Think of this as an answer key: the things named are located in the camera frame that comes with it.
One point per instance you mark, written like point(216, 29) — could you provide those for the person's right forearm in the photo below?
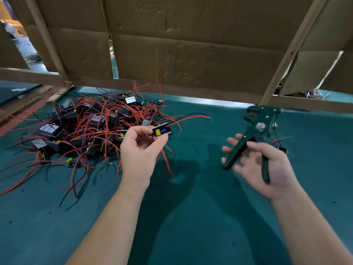
point(309, 229)

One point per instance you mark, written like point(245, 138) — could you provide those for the person's left thumb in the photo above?
point(162, 143)

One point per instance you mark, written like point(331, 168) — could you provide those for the person's right thumb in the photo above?
point(262, 148)

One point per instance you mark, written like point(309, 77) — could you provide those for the white tape piece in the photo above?
point(18, 89)

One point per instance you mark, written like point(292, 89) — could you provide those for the person's left forearm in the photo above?
point(110, 226)

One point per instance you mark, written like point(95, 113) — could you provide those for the person's right little finger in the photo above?
point(240, 170)

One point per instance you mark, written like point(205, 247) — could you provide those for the narrow brown cardboard panel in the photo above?
point(77, 38)

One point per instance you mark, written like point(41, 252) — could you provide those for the torn brown cardboard panel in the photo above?
point(317, 52)

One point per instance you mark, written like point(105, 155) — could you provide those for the person's left hand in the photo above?
point(138, 160)

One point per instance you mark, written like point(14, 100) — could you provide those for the person's right middle finger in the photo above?
point(228, 150)

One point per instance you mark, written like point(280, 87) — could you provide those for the person's right hand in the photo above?
point(273, 173)

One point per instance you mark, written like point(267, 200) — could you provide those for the large brown cardboard panel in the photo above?
point(198, 52)

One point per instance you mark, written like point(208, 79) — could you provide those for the wooden frame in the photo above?
point(286, 60)

